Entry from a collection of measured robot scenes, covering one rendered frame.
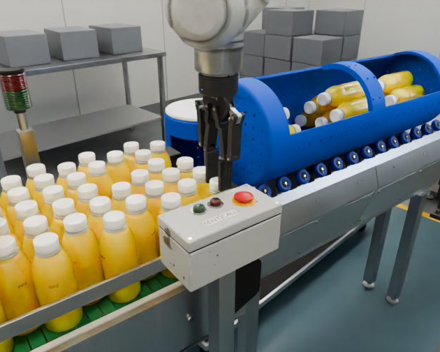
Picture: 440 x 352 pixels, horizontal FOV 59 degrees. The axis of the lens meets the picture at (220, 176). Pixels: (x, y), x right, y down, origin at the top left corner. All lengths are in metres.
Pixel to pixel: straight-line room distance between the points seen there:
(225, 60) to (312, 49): 3.80
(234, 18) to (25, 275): 0.52
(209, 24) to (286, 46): 4.19
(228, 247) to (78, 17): 3.81
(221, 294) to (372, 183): 0.78
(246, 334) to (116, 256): 0.71
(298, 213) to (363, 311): 1.11
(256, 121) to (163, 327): 0.51
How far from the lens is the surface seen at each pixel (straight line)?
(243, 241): 0.68
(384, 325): 2.13
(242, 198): 0.69
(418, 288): 2.40
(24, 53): 3.34
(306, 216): 1.16
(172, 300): 0.82
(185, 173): 0.92
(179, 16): 0.51
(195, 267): 0.64
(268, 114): 0.94
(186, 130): 1.38
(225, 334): 0.85
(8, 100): 1.14
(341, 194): 1.27
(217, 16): 0.50
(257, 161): 0.98
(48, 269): 0.71
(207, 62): 0.71
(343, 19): 4.76
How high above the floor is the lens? 1.45
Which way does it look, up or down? 26 degrees down
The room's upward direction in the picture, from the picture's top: straight up
